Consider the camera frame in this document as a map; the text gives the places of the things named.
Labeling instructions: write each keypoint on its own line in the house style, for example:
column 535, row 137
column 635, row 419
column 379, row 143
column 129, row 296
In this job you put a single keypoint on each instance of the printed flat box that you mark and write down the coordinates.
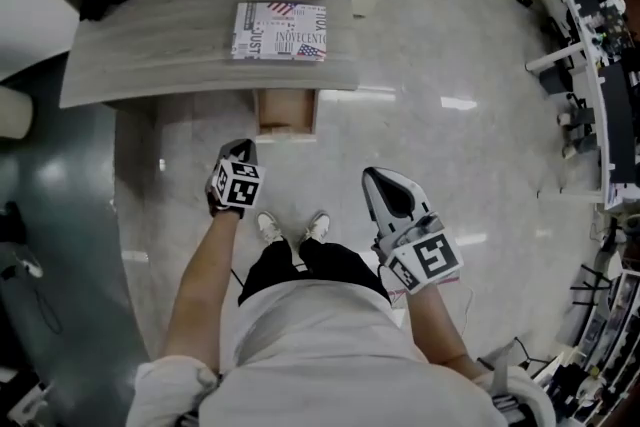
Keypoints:
column 280, row 32

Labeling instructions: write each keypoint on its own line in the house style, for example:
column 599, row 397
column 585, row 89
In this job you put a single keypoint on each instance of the person's left forearm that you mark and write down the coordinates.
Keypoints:
column 200, row 295

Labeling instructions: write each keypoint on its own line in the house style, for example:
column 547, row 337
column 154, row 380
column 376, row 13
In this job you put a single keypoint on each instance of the long white office desk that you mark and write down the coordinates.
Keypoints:
column 602, row 125

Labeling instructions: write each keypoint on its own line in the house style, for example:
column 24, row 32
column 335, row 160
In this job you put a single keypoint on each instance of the black computer tower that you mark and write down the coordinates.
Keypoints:
column 555, row 80

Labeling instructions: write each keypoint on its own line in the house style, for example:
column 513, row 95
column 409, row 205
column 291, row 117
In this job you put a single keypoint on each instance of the grey wooden desk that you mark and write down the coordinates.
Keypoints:
column 165, row 50

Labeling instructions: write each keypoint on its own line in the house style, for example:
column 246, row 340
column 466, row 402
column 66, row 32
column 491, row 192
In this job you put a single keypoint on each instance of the person's black trousers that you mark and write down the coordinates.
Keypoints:
column 330, row 265

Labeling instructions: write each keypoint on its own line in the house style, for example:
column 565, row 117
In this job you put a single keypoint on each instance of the white storage shelf rack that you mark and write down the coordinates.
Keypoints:
column 612, row 340

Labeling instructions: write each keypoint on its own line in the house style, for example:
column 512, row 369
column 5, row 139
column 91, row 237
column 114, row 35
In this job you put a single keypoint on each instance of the black desk mat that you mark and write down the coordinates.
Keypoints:
column 619, row 125

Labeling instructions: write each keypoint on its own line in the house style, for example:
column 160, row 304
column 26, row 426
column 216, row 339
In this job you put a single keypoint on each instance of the person's white shirt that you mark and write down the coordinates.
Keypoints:
column 325, row 365

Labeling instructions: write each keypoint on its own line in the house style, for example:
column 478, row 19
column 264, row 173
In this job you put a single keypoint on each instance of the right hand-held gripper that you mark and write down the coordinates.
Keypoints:
column 432, row 257

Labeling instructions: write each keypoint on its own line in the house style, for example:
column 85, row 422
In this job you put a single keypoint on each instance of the person's right forearm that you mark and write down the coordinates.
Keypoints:
column 437, row 330

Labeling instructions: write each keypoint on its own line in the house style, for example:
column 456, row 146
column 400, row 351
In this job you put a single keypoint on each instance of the black folding stand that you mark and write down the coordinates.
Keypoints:
column 590, row 287

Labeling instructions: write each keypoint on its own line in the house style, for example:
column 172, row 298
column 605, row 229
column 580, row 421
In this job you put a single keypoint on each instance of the person's left white shoe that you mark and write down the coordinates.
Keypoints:
column 267, row 226

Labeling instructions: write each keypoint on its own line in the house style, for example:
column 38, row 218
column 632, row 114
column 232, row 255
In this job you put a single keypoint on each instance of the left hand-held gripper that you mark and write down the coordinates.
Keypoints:
column 240, row 187

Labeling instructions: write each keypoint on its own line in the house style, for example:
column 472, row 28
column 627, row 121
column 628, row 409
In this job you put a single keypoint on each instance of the person's right white shoe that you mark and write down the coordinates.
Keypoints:
column 316, row 225

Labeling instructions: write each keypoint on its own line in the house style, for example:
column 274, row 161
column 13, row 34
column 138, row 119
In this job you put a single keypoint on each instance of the person's white shoe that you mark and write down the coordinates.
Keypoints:
column 267, row 226
column 316, row 225

